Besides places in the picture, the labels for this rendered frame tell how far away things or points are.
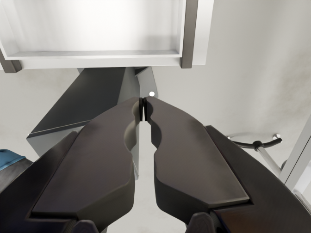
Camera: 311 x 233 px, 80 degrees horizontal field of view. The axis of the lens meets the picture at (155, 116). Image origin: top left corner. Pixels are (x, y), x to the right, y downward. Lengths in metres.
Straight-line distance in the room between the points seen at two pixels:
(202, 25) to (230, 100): 1.19
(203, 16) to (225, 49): 1.01
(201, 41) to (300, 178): 1.15
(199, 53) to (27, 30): 0.27
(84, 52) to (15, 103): 1.32
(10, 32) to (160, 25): 0.23
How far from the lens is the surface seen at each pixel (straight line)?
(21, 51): 0.38
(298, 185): 1.42
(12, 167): 0.43
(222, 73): 1.38
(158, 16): 0.32
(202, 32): 0.34
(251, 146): 1.68
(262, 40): 1.43
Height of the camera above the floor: 1.20
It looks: 58 degrees down
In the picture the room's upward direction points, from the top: 173 degrees clockwise
